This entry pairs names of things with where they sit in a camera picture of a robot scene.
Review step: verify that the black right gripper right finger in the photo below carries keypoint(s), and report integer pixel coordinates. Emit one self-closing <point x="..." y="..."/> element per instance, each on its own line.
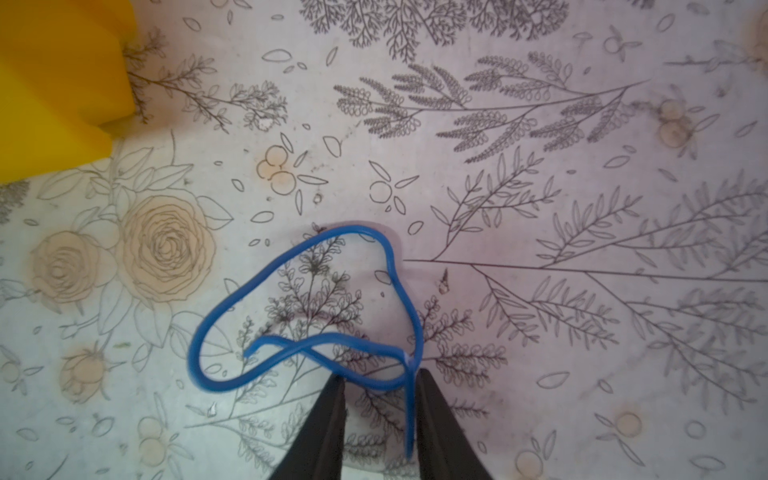
<point x="444" y="452"/>

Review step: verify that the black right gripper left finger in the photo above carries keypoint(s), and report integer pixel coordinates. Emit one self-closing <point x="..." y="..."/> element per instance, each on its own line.
<point x="317" y="451"/>

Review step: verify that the yellow plastic bin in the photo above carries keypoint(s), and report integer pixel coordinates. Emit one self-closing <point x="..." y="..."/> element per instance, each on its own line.
<point x="64" y="83"/>

